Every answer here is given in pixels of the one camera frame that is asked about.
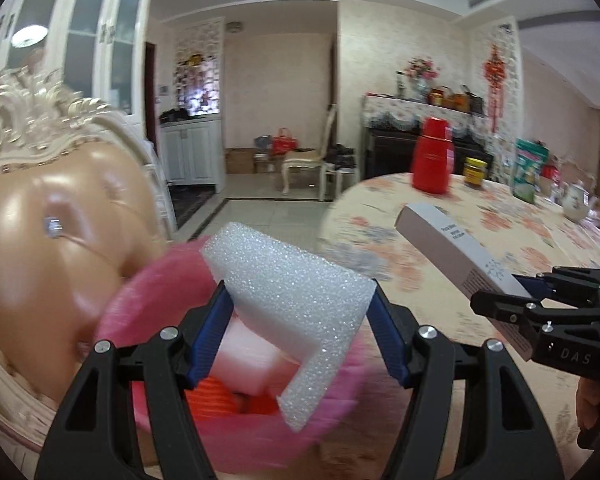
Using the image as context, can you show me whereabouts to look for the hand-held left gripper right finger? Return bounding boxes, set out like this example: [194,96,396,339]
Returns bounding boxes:
[365,280,566,480]

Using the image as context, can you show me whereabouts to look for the red thermos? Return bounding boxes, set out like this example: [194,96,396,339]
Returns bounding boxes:
[410,116,454,194]

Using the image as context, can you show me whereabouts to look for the dark wooden door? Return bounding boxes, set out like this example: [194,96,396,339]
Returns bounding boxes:
[144,42,159,152]

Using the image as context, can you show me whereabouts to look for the white lattice screen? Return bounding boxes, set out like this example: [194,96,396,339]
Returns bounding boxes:
[173,17,226,117]
[472,15,524,187]

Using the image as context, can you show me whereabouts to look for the grey cardboard box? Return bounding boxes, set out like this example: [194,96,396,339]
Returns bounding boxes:
[394,203,542,362]

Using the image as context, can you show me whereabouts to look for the green snack bag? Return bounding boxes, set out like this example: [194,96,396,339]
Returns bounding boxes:
[512,138,550,205]

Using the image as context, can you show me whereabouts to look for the person's right hand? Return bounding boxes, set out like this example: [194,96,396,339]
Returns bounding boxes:
[576,375,600,432]

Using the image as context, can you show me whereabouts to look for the black piano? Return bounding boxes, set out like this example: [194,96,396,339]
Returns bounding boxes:
[362,127,497,182]

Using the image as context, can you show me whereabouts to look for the tall white glass cabinet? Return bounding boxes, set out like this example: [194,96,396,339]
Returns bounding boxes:
[0,0,154,127]

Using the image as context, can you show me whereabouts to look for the white dining chair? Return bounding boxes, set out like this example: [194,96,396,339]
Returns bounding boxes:
[282,104,339,199]

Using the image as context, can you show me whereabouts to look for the white foam packing piece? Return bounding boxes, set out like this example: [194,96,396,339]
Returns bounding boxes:
[199,220,377,434]

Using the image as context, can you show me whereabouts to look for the flower vase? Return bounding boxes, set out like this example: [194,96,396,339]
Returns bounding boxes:
[404,57,439,102]

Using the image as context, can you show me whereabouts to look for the floral lace piano cover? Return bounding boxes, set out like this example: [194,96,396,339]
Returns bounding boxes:
[362,93,487,134]

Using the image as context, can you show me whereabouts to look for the yellow lid glass jar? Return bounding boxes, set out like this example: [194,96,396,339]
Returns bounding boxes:
[462,157,489,190]

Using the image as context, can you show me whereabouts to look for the red Chinese knot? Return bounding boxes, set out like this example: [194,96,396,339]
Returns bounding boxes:
[484,44,507,119]

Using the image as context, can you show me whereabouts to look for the low white cabinet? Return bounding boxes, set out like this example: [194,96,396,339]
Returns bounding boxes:
[158,112,226,187]

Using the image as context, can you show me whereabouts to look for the orange foam net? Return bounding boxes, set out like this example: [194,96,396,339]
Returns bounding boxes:
[187,377,282,417]

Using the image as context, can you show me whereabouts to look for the white floral teapot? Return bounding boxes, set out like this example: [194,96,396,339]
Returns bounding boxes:
[562,179,600,224]

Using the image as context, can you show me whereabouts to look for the floral tablecloth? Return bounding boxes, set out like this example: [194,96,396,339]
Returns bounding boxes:
[316,172,600,480]

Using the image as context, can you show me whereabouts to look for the red bag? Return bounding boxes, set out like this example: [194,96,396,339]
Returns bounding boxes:
[271,127,299,156]

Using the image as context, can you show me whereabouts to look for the white foam roll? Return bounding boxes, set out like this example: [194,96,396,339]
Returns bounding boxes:
[214,319,302,397]

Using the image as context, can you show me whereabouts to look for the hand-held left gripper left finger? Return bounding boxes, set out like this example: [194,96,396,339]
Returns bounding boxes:
[34,280,231,480]

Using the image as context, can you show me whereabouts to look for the pink trash bin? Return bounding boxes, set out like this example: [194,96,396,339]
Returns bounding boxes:
[92,239,377,462]

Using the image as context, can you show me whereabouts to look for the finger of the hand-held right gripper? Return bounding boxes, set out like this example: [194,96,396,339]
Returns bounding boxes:
[471,290,547,334]
[511,271,557,307]

